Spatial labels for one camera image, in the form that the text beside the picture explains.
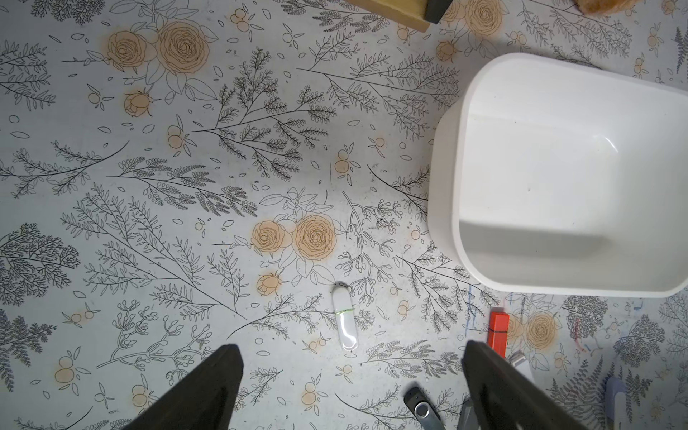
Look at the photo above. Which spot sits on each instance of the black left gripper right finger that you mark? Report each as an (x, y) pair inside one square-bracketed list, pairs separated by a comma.
[(505, 399)]

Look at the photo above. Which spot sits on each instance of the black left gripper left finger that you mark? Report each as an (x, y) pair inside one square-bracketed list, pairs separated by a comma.
[(204, 399)]

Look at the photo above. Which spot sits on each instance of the white square usb flash drive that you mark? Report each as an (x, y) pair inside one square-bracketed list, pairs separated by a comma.
[(521, 363)]

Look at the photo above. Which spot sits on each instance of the red usb flash drive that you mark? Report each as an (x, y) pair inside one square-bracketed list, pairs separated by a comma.
[(498, 328)]

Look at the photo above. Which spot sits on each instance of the black swivel usb flash drive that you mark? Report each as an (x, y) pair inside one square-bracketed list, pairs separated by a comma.
[(422, 410)]

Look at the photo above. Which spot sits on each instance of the lavender usb flash drive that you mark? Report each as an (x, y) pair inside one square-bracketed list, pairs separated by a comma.
[(615, 404)]

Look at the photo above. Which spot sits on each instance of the white plastic storage box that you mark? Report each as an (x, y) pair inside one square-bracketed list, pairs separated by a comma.
[(549, 177)]

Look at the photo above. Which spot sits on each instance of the brown teddy bear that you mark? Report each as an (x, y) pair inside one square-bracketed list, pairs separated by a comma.
[(604, 7)]

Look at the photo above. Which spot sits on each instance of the wooden shelf black metal frame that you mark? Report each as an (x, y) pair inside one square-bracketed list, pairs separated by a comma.
[(416, 14)]

